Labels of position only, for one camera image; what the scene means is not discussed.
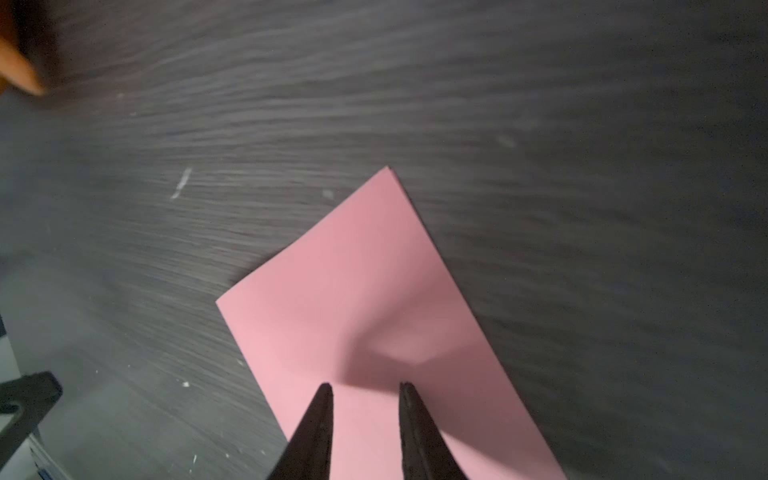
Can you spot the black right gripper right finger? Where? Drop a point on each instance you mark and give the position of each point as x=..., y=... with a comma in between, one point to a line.
x=425, y=454

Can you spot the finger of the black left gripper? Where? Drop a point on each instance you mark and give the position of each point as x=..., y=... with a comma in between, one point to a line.
x=27, y=400

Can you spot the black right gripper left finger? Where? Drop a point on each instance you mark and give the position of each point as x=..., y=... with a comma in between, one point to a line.
x=307, y=455

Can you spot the pink paper sheet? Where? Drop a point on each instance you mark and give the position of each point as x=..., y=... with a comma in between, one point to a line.
x=363, y=301

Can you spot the orange shark plush toy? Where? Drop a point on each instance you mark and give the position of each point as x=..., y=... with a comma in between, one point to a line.
x=16, y=69

